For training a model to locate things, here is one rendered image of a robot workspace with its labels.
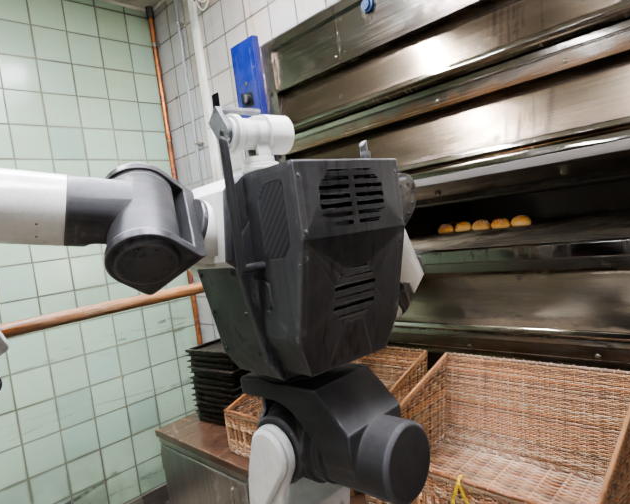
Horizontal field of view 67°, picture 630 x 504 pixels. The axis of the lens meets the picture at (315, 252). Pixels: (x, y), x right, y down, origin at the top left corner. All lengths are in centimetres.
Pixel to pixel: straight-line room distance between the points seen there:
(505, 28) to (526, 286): 73
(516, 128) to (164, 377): 206
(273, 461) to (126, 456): 196
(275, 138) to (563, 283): 96
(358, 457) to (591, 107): 105
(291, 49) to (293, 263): 155
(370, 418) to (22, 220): 52
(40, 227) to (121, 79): 218
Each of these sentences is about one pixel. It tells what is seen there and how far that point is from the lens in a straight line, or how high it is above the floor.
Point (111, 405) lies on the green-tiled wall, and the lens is 262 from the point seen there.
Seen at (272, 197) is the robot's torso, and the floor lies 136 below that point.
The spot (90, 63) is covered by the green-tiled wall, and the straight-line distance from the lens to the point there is 274.
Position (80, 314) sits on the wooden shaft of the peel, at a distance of 116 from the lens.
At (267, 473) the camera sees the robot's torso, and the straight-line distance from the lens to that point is 82.
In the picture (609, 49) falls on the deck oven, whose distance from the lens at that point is 145.
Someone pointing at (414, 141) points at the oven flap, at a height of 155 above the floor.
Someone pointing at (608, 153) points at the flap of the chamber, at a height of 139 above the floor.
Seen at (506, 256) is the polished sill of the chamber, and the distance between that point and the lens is 151.
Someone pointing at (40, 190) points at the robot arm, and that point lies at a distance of 64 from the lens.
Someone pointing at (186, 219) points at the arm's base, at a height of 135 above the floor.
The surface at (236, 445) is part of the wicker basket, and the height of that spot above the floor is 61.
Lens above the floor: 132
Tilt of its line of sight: 3 degrees down
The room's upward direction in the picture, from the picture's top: 8 degrees counter-clockwise
